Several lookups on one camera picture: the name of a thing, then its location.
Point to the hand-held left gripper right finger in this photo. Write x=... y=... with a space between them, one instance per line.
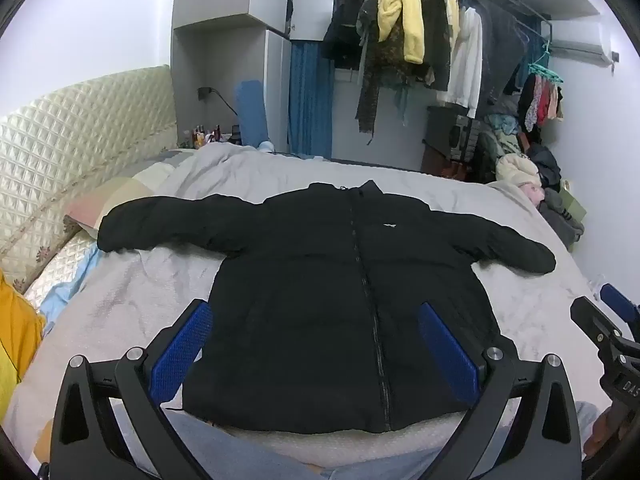
x=447 y=347

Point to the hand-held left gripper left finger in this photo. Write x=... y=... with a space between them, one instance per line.
x=184 y=341

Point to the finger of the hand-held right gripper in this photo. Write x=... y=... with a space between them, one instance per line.
x=595 y=317
x=620 y=300

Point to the black puffer jacket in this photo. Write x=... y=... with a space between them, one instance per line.
x=310 y=280

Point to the pile of clothes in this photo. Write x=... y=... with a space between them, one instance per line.
x=547 y=170

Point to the hanging small colourful clothes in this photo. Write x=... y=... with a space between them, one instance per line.
x=540 y=102

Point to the person's right hand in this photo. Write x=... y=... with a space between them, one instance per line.
x=602 y=432

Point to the green box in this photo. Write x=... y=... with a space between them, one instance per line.
x=572 y=205

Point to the light blue cloth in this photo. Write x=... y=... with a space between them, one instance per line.
x=67 y=292

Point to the grey bed blanket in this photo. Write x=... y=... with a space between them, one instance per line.
x=450 y=210

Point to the cream fluffy garment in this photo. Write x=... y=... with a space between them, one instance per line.
x=517 y=172

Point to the pastel checkered pillow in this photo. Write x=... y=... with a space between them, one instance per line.
x=115 y=192

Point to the yellow cloth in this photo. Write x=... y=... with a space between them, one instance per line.
x=15 y=340

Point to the row of small bottles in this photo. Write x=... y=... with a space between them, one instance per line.
x=206 y=136

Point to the black storage box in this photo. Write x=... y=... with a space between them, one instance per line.
x=450 y=132

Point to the blue rolled mat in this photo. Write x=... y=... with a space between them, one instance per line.
x=252 y=115

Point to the cream quilted headboard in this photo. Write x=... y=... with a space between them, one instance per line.
x=75 y=130

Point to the green clip hanger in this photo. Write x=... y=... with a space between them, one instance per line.
x=545 y=67

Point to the white air conditioner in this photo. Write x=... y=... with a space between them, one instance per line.
x=582 y=42

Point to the blue curtain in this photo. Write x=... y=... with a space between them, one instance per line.
x=310 y=100

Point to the dark grey coat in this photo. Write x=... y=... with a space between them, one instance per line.
x=502 y=50

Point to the dark patterned garment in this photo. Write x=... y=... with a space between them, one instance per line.
x=380 y=75

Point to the white hoodie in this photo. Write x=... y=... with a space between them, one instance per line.
x=465 y=60

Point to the yellow hoodie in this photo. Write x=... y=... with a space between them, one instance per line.
x=400 y=10

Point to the hanging black jacket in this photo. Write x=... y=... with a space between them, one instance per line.
x=347 y=15

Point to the black wall charger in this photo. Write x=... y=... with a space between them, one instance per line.
x=205 y=93

